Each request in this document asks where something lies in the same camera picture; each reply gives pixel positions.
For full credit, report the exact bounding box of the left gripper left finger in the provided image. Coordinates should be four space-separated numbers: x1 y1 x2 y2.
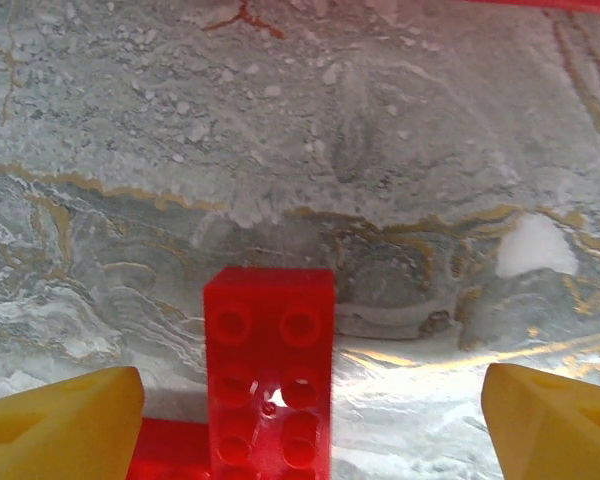
0 366 146 480

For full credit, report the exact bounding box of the long red lego brick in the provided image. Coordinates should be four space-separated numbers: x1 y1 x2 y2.
203 267 337 480

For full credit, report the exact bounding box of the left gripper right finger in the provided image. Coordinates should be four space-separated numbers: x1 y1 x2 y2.
481 363 600 480

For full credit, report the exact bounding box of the red three-compartment bin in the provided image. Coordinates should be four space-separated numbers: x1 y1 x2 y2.
462 0 600 11

